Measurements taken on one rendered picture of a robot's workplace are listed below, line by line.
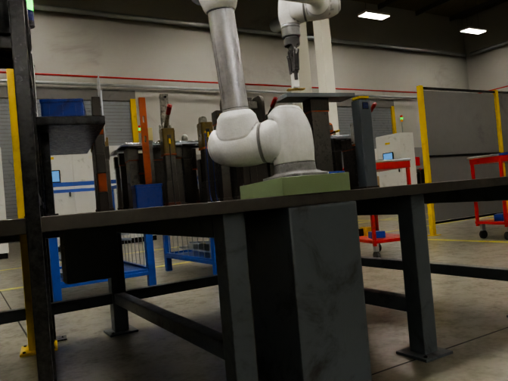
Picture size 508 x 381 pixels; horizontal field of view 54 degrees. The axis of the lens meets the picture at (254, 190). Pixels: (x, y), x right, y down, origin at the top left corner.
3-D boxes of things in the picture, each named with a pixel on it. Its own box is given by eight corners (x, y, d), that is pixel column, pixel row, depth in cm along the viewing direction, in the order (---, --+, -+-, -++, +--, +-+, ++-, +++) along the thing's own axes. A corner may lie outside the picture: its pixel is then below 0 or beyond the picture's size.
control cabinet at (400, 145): (381, 214, 1295) (373, 120, 1299) (395, 212, 1324) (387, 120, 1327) (405, 213, 1227) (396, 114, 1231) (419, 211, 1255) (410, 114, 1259)
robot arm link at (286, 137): (311, 159, 175) (304, 97, 176) (262, 166, 180) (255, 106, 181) (319, 162, 191) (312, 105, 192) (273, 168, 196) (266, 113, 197)
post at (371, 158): (370, 187, 255) (362, 102, 255) (379, 187, 248) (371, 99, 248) (357, 189, 252) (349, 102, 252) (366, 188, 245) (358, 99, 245)
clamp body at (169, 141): (178, 205, 233) (171, 130, 234) (183, 205, 224) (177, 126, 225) (164, 206, 231) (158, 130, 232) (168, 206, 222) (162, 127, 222)
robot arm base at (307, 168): (337, 174, 186) (336, 159, 187) (296, 177, 172) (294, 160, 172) (302, 180, 200) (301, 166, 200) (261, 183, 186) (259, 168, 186)
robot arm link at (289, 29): (296, 29, 241) (298, 41, 241) (278, 29, 239) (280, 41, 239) (302, 22, 232) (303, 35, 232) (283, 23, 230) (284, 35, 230)
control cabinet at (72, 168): (34, 255, 916) (23, 122, 920) (29, 253, 962) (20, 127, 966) (158, 240, 1041) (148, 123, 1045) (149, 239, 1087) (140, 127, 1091)
